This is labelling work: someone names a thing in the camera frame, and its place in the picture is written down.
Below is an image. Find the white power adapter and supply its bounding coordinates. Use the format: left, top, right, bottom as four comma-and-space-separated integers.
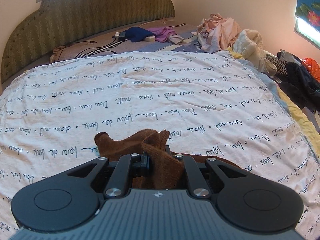
114, 31, 127, 41

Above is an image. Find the orange plastic bag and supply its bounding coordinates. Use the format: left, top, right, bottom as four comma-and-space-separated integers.
302, 57, 320, 82

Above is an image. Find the olive green upholstered headboard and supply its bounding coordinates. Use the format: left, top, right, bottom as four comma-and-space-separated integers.
1, 0, 175, 82

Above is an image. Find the black white patterned garment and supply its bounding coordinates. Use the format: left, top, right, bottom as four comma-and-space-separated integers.
265, 52, 288, 76

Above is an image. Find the brown knit sweater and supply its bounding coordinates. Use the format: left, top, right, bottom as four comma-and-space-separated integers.
91, 129, 247, 198

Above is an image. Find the cream quilted jacket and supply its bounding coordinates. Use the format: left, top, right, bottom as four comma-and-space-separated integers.
232, 29, 277, 76

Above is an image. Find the pink clothes pile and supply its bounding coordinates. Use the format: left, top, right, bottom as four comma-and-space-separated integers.
196, 14, 242, 53

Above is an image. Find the yellow blue blanket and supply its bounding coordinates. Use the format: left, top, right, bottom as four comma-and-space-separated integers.
227, 47, 319, 159

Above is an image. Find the blue cloth on bed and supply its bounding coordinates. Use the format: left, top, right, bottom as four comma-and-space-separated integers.
125, 27, 155, 42

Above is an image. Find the black cable on mattress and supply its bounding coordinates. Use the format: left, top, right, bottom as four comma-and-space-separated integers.
58, 36, 131, 59

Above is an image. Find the purple garment on bed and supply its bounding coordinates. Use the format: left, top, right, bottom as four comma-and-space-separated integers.
148, 27, 185, 44

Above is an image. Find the blue floral window curtain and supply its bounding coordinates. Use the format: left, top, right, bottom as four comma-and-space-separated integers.
295, 0, 320, 31

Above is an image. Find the dark clothes pile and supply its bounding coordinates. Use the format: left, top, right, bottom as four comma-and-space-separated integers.
277, 62, 319, 113

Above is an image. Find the white script-print bed sheet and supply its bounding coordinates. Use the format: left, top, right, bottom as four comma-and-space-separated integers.
1, 51, 319, 239

